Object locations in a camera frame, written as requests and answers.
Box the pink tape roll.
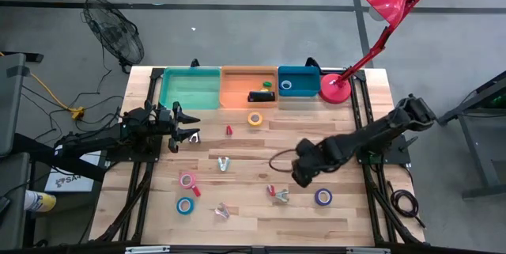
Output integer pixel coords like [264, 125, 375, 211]
[178, 172, 197, 190]

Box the light blue tape roll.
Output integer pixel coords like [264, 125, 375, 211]
[176, 196, 195, 216]

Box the coiled black cable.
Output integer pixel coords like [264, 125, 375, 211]
[389, 180, 427, 229]

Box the orange plastic bin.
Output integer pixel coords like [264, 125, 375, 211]
[220, 66, 280, 109]

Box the grey cart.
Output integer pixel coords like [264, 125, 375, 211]
[0, 51, 44, 251]

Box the blue plastic bin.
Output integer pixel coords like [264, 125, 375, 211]
[278, 65, 322, 98]

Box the dark grey desk frame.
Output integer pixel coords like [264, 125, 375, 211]
[436, 70, 506, 199]

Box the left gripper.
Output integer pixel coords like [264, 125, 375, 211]
[157, 101, 202, 154]

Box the teal plastic bin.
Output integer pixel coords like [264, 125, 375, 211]
[159, 66, 222, 111]

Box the yellow and white spray can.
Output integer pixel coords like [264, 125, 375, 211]
[23, 189, 57, 213]

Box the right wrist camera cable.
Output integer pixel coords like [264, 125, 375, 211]
[269, 149, 297, 174]

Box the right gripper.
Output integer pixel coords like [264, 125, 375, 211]
[291, 137, 342, 189]

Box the pink staple remover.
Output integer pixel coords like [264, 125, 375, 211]
[214, 203, 231, 220]

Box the white paper sign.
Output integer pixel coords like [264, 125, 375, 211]
[43, 146, 103, 193]

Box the black floor fan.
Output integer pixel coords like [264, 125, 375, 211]
[81, 0, 145, 74]

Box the silver metal bracket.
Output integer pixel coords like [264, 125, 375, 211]
[125, 245, 171, 254]
[346, 247, 384, 254]

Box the black metal strut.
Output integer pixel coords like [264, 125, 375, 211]
[13, 133, 110, 182]

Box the purple tape roll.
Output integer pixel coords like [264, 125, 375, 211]
[314, 188, 334, 207]

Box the yellow extension cable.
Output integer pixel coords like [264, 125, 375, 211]
[0, 50, 86, 121]

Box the yellow tape roll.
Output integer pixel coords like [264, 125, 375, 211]
[247, 111, 264, 127]

